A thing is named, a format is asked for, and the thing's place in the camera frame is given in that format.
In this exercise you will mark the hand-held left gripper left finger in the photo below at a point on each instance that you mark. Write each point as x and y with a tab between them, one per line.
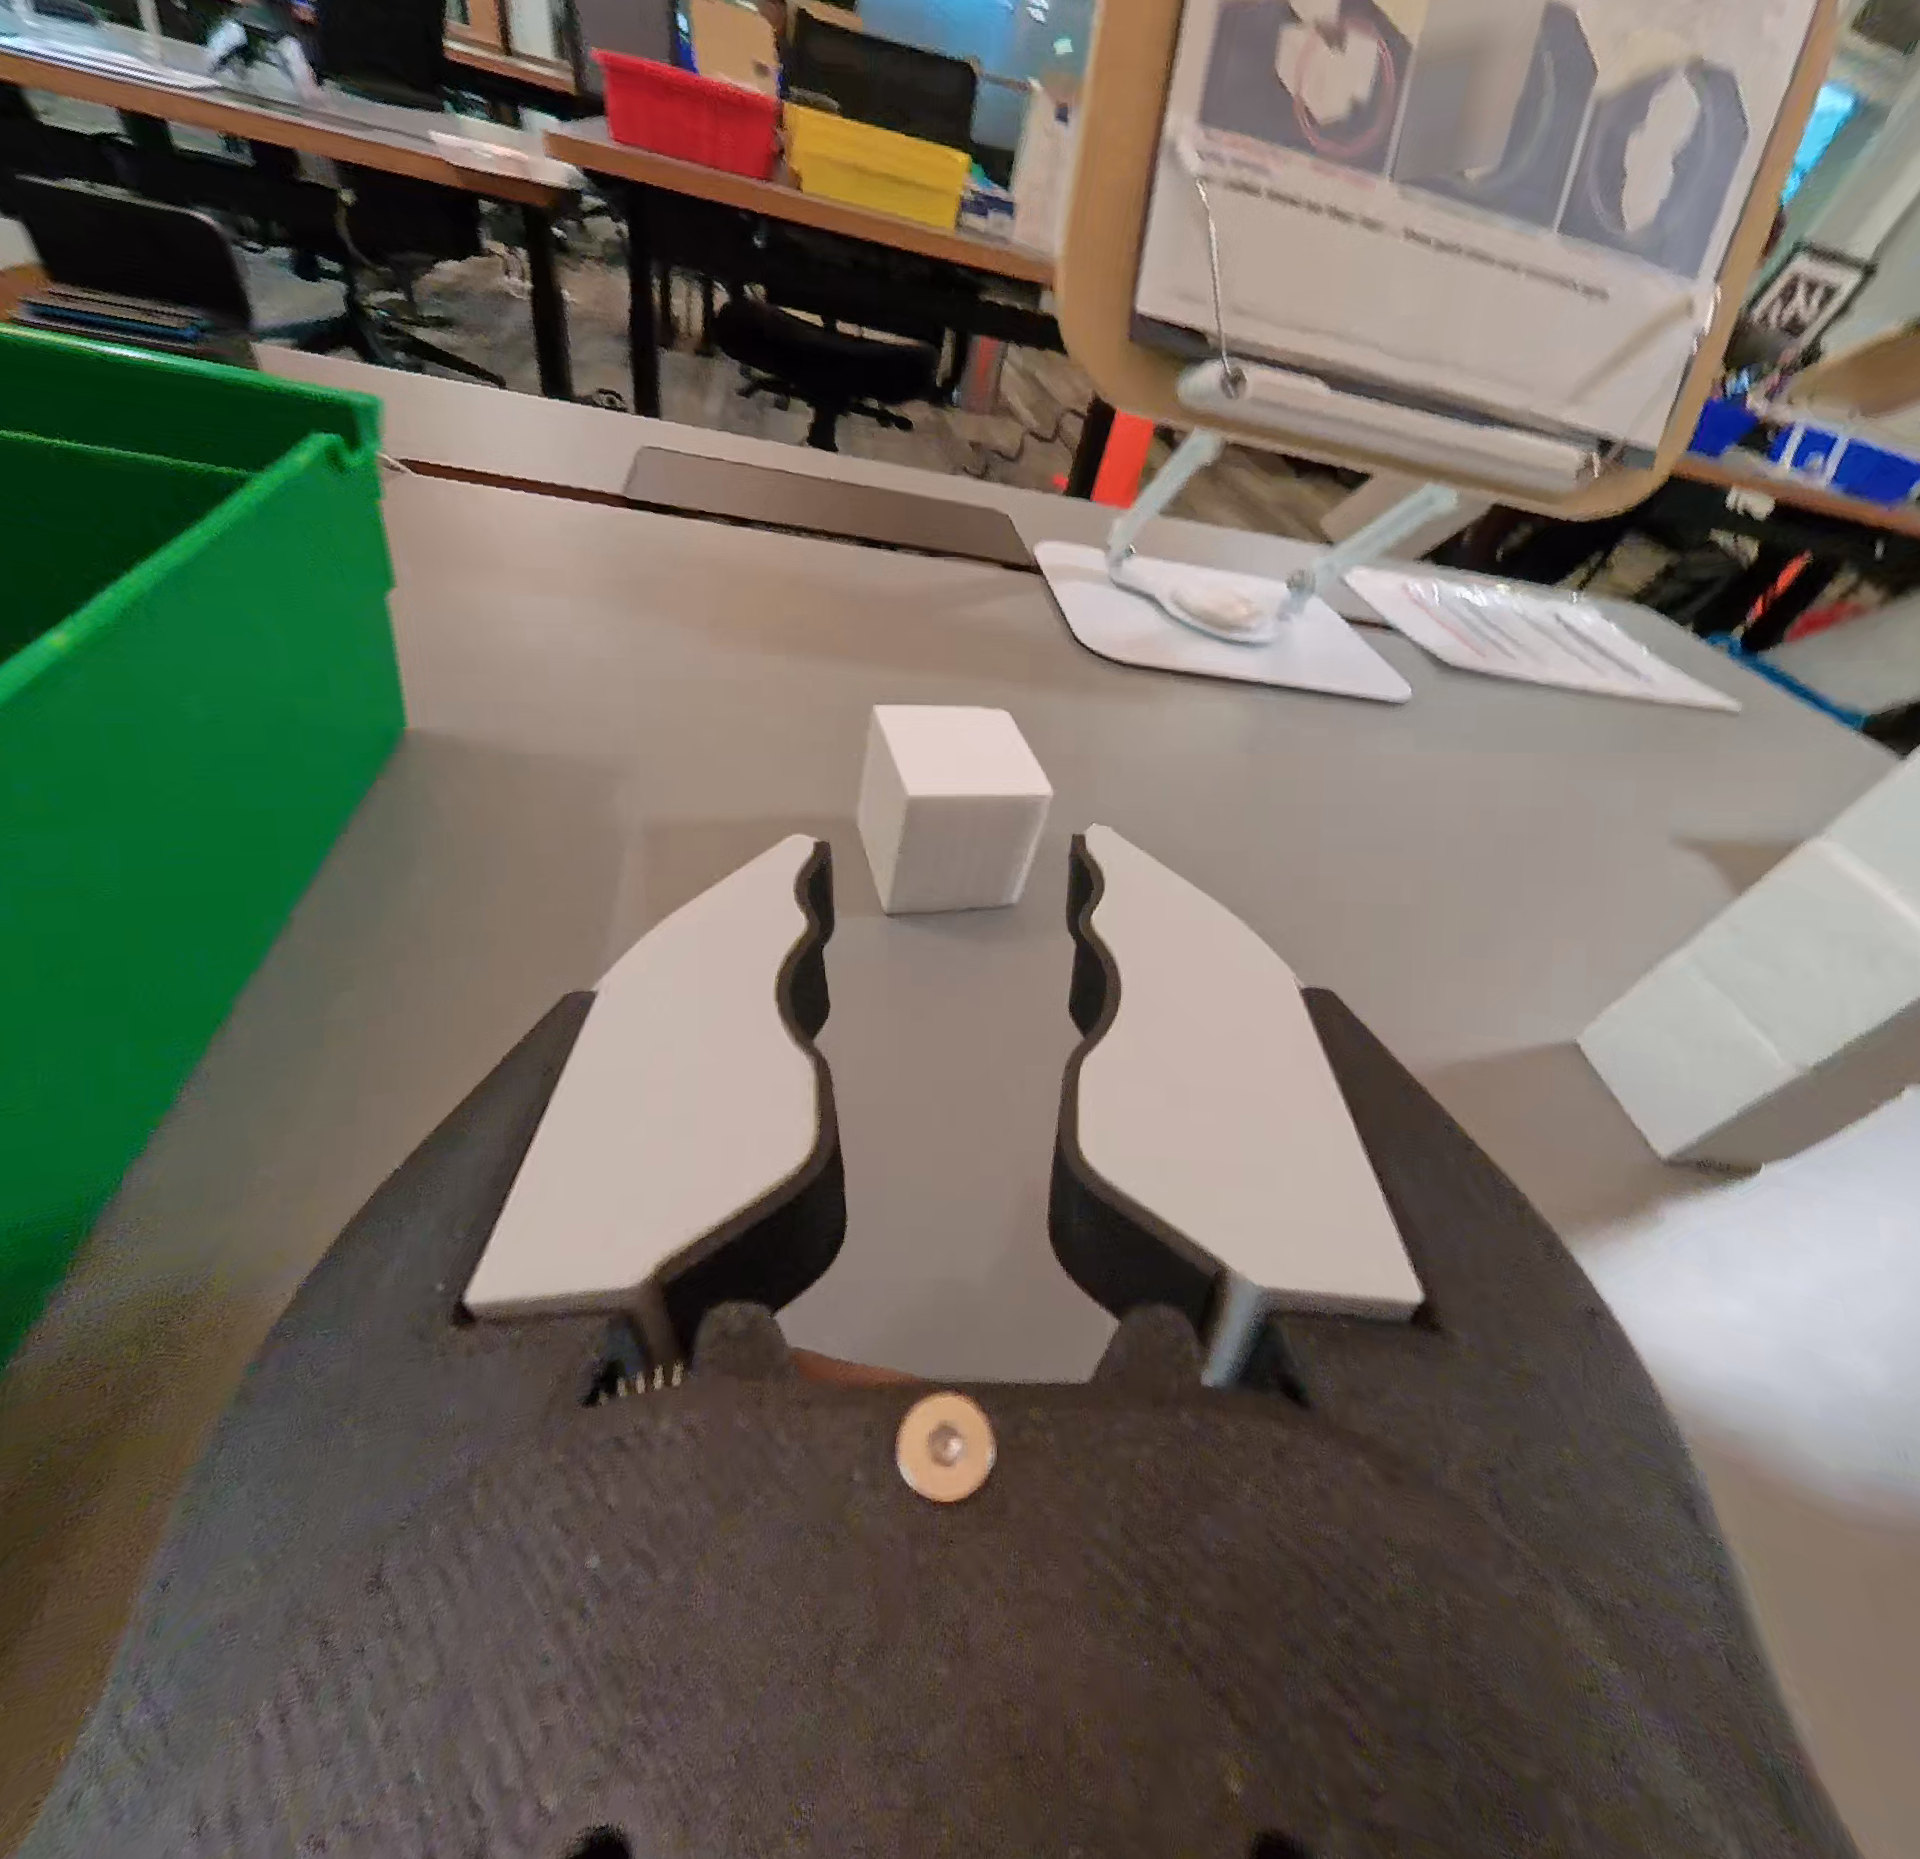
660	1110

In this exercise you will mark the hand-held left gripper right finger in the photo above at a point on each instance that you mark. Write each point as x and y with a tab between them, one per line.
1231	1125

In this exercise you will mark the green plastic bin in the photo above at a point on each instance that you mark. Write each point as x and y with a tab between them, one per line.
179	390
196	840

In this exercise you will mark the laminated paper sheet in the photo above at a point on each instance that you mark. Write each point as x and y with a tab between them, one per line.
1545	636

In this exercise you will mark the printed instruction sheet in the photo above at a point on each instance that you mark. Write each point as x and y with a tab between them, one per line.
1426	314

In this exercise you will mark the row of blue bins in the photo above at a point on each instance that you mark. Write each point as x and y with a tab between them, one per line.
1861	462

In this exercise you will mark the wooden background desk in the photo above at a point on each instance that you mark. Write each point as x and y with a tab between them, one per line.
300	127
706	190

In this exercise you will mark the yellow plastic bin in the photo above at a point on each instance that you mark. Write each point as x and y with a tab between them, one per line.
878	170

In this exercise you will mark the red plastic bin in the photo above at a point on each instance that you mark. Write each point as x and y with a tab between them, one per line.
690	119

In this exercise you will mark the black and white poster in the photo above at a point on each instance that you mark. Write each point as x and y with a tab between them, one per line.
1807	306

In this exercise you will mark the cardboard box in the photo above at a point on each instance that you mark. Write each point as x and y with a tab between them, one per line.
729	45

